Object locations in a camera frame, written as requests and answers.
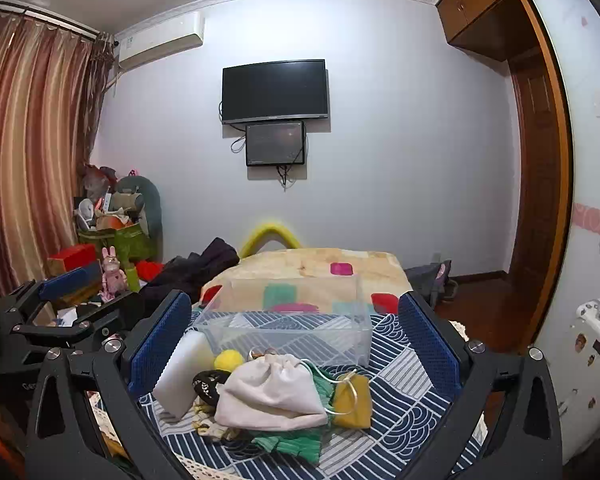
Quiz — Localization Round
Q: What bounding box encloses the cream patterned cloth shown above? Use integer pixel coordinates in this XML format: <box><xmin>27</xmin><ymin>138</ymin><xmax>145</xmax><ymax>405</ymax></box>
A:
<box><xmin>194</xmin><ymin>399</ymin><xmax>243</xmax><ymax>442</ymax></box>

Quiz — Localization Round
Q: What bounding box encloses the grey-green cushion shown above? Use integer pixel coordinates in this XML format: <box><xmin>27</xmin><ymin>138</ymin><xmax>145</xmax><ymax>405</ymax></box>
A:
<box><xmin>112</xmin><ymin>175</ymin><xmax>162</xmax><ymax>247</ymax></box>

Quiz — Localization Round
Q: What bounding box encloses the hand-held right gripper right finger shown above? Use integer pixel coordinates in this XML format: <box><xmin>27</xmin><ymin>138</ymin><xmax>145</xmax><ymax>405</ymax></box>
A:
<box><xmin>397</xmin><ymin>290</ymin><xmax>563</xmax><ymax>480</ymax></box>

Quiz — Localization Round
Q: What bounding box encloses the grey backpack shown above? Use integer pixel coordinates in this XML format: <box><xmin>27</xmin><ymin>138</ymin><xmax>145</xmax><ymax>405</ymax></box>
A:
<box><xmin>405</xmin><ymin>259</ymin><xmax>459</xmax><ymax>309</ymax></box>

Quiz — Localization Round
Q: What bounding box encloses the green bag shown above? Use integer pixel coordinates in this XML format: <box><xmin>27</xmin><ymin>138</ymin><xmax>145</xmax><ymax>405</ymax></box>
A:
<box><xmin>77</xmin><ymin>224</ymin><xmax>156</xmax><ymax>267</ymax></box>

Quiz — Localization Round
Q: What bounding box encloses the wooden overhead cabinet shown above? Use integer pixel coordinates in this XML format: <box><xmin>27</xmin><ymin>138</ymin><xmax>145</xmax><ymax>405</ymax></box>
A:
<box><xmin>436</xmin><ymin>0</ymin><xmax>561</xmax><ymax>62</ymax></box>

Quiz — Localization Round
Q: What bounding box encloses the yellow plush ball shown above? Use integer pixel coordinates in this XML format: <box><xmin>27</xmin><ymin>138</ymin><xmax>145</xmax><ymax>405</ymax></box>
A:
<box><xmin>214</xmin><ymin>350</ymin><xmax>246</xmax><ymax>374</ymax></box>

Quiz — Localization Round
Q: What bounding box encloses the red cloth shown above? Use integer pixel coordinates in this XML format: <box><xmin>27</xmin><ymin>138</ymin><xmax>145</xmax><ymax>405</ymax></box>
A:
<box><xmin>134</xmin><ymin>260</ymin><xmax>164</xmax><ymax>282</ymax></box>

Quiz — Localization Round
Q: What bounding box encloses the brown wooden door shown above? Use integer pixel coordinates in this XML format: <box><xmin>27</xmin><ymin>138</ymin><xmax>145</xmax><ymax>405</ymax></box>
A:
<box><xmin>507</xmin><ymin>46</ymin><xmax>575</xmax><ymax>356</ymax></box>

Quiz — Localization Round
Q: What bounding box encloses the mustard yellow drawstring pouch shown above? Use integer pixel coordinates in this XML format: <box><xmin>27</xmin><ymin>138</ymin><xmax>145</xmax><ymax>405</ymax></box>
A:
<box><xmin>332</xmin><ymin>372</ymin><xmax>373</xmax><ymax>430</ymax></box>

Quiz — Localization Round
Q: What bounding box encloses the yellow foam arch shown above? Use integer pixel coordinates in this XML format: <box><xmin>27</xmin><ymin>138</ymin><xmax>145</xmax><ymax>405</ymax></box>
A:
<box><xmin>237</xmin><ymin>220</ymin><xmax>303</xmax><ymax>259</ymax></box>

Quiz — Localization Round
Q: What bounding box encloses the pile of stuffed toys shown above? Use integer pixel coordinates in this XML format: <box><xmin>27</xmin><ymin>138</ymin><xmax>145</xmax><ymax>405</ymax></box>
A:
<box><xmin>74</xmin><ymin>164</ymin><xmax>146</xmax><ymax>233</ymax></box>

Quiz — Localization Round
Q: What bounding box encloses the green knitted cloth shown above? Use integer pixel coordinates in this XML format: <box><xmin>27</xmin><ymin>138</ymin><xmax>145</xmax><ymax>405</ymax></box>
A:
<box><xmin>252</xmin><ymin>364</ymin><xmax>342</xmax><ymax>464</ymax></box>

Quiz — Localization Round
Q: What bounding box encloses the black wall television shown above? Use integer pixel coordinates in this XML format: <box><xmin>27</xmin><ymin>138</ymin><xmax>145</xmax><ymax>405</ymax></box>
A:
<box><xmin>222</xmin><ymin>59</ymin><xmax>329</xmax><ymax>125</ymax></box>

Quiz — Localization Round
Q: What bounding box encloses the white suitcase with stickers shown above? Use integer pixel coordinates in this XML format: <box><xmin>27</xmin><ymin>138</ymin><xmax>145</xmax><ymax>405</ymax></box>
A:
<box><xmin>545</xmin><ymin>300</ymin><xmax>600</xmax><ymax>466</ymax></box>

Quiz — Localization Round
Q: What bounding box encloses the black patterned pouch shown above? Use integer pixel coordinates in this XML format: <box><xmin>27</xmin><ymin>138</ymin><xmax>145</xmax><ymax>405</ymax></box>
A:
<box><xmin>192</xmin><ymin>369</ymin><xmax>233</xmax><ymax>406</ymax></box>

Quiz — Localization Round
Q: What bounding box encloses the white foam sponge block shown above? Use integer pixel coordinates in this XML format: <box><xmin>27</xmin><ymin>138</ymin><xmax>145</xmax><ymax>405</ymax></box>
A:
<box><xmin>152</xmin><ymin>330</ymin><xmax>216</xmax><ymax>421</ymax></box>

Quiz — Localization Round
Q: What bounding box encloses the red box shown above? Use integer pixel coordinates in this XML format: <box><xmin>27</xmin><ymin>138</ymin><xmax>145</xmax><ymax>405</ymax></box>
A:
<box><xmin>48</xmin><ymin>244</ymin><xmax>99</xmax><ymax>277</ymax></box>

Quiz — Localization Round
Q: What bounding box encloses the white drawstring cloth bag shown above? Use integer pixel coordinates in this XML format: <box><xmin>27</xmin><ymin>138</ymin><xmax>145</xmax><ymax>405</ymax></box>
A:
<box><xmin>214</xmin><ymin>355</ymin><xmax>331</xmax><ymax>431</ymax></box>

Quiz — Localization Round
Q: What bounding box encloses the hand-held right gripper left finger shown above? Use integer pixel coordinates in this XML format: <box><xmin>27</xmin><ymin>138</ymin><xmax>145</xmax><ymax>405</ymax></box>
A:
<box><xmin>25</xmin><ymin>290</ymin><xmax>196</xmax><ymax>480</ymax></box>

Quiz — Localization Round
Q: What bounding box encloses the dark clothing pile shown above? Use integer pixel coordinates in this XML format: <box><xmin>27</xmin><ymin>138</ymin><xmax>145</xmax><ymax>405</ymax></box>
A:
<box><xmin>140</xmin><ymin>237</ymin><xmax>241</xmax><ymax>307</ymax></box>

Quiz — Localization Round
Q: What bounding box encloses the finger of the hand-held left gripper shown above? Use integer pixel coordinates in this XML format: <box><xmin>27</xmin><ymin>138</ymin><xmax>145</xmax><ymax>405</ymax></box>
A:
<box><xmin>0</xmin><ymin>266</ymin><xmax>103</xmax><ymax>313</ymax></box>
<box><xmin>10</xmin><ymin>291</ymin><xmax>147</xmax><ymax>352</ymax></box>

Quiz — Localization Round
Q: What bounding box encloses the pink rabbit doll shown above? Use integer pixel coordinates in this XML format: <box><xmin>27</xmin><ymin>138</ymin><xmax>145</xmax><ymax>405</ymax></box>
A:
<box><xmin>99</xmin><ymin>246</ymin><xmax>130</xmax><ymax>303</ymax></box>

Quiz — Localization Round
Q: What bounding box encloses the clear plastic storage box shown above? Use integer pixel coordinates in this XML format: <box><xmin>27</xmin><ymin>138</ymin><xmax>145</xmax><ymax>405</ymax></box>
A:
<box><xmin>192</xmin><ymin>275</ymin><xmax>373</xmax><ymax>367</ymax></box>

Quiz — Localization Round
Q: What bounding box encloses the pink heart wall decal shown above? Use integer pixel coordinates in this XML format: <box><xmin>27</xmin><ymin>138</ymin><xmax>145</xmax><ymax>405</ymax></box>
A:
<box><xmin>572</xmin><ymin>203</ymin><xmax>600</xmax><ymax>286</ymax></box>

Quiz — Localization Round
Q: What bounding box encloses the navy wave-patterned blanket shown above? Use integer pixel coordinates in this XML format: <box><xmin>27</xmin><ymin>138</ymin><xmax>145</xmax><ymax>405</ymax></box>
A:
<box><xmin>95</xmin><ymin>310</ymin><xmax>486</xmax><ymax>480</ymax></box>

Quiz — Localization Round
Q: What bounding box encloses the white air conditioner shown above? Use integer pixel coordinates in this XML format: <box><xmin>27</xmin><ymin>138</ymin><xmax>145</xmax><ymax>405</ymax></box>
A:
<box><xmin>114</xmin><ymin>11</ymin><xmax>206</xmax><ymax>71</ymax></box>

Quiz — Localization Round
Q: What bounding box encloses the brown striped curtain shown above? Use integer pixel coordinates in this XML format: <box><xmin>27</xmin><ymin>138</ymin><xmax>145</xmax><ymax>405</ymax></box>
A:
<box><xmin>0</xmin><ymin>7</ymin><xmax>117</xmax><ymax>301</ymax></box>

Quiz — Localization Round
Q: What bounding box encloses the beige colourful patch blanket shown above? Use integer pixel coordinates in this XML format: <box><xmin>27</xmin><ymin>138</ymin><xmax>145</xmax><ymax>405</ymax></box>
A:
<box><xmin>200</xmin><ymin>247</ymin><xmax>413</xmax><ymax>317</ymax></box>

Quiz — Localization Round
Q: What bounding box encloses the small black wall monitor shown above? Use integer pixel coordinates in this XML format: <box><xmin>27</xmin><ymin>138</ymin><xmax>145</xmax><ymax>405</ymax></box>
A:
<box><xmin>245</xmin><ymin>121</ymin><xmax>307</xmax><ymax>167</ymax></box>

